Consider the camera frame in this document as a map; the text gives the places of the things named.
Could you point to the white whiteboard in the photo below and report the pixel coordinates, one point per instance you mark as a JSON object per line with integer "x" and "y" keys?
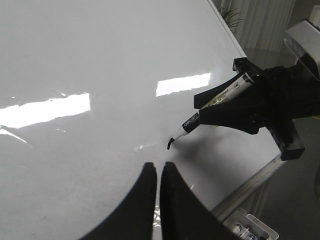
{"x": 90, "y": 90}

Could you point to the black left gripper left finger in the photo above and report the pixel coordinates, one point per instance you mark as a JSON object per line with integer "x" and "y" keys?
{"x": 133, "y": 218}

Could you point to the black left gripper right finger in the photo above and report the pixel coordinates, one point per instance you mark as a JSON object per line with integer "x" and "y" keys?
{"x": 183, "y": 216}

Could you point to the grey aluminium whiteboard tray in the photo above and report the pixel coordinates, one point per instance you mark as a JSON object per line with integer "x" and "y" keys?
{"x": 234, "y": 200}

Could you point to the white marker holder tray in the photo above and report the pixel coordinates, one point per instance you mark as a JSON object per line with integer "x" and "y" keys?
{"x": 247, "y": 227}

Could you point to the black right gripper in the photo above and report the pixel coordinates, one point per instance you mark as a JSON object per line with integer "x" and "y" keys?
{"x": 272, "y": 98}

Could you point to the black white whiteboard marker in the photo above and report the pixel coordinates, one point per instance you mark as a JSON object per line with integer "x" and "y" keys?
{"x": 217, "y": 95}

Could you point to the green potted plant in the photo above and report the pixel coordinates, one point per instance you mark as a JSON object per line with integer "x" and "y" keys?
{"x": 232, "y": 17}

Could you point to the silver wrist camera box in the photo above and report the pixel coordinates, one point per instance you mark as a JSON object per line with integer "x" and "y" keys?
{"x": 303, "y": 40}

